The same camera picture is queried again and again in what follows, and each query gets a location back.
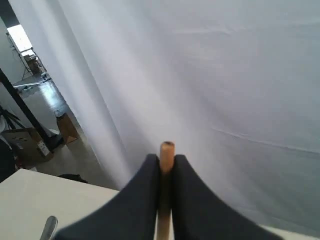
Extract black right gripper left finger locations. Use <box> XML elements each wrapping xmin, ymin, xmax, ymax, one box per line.
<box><xmin>54</xmin><ymin>154</ymin><xmax>160</xmax><ymax>240</ymax></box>

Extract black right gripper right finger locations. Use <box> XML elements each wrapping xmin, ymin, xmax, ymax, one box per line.
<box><xmin>171</xmin><ymin>154</ymin><xmax>281</xmax><ymax>240</ymax></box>

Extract light wooden chopstick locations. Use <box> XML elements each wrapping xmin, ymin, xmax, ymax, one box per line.
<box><xmin>155</xmin><ymin>141</ymin><xmax>175</xmax><ymax>240</ymax></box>

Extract brown paper bag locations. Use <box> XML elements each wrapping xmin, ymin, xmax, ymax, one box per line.
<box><xmin>54</xmin><ymin>110</ymin><xmax>79</xmax><ymax>145</ymax></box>

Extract brown cardboard box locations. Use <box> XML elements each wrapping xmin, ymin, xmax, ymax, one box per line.
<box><xmin>1</xmin><ymin>128</ymin><xmax>54</xmax><ymax>166</ymax></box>

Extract white backdrop curtain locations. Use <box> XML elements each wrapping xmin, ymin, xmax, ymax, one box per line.
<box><xmin>10</xmin><ymin>0</ymin><xmax>320</xmax><ymax>237</ymax></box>

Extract black metal stand pole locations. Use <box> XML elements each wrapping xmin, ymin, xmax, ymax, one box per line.
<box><xmin>0</xmin><ymin>69</ymin><xmax>53</xmax><ymax>152</ymax></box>

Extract left steel cutlery handle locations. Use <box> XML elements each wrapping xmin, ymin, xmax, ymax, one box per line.
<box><xmin>40</xmin><ymin>215</ymin><xmax>58</xmax><ymax>240</ymax></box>

